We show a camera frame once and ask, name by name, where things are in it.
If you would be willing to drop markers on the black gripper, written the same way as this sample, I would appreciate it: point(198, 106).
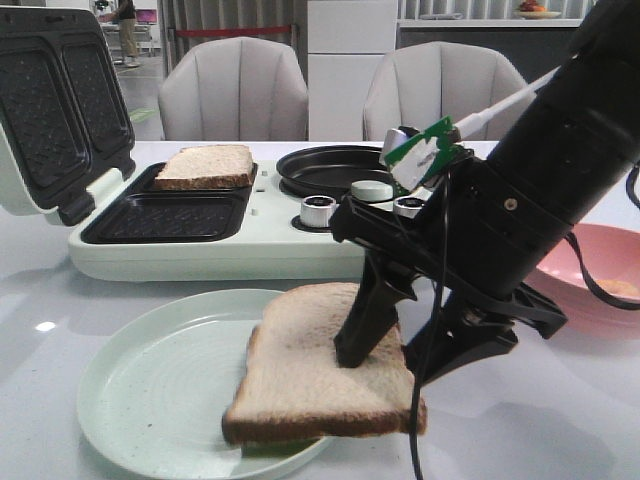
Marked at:
point(482, 231)

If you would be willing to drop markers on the bread slice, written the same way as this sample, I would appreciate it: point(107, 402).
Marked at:
point(207, 168)
point(294, 388)

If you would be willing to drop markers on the shrimp piece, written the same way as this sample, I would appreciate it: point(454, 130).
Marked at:
point(619, 288)

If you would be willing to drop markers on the pink bowl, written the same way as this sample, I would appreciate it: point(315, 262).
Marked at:
point(611, 257)

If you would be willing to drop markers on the green breakfast maker lid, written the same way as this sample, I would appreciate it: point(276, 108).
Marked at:
point(64, 123)

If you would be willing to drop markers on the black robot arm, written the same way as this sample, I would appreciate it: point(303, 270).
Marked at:
point(589, 110)

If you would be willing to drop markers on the green breakfast maker base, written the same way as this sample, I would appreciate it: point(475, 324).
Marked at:
point(253, 233)

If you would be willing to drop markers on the right silver control knob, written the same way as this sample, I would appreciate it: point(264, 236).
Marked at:
point(407, 206)

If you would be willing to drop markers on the silver control knob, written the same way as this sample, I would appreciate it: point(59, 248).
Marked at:
point(316, 211)
point(407, 206)

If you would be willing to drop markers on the left silver control knob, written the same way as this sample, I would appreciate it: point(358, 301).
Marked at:
point(316, 211)

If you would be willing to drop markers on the black round frying pan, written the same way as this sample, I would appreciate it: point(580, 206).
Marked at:
point(330, 170)

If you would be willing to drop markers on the right grey chair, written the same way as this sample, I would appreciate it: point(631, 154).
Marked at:
point(418, 85)

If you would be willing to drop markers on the grey chair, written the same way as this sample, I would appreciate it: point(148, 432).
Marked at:
point(244, 89)
point(418, 85)

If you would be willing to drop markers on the white cabinet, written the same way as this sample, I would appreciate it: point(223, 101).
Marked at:
point(346, 40)

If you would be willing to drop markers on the light green plate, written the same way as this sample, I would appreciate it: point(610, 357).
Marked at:
point(152, 399)

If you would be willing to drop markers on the left grey chair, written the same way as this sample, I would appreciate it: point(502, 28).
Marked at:
point(244, 89)

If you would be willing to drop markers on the fruit plate on counter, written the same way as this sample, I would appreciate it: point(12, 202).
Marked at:
point(533, 10)

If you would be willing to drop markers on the person in background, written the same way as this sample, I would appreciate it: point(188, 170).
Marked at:
point(125, 16)

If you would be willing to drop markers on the green wrist camera board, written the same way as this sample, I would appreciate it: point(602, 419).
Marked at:
point(417, 158)

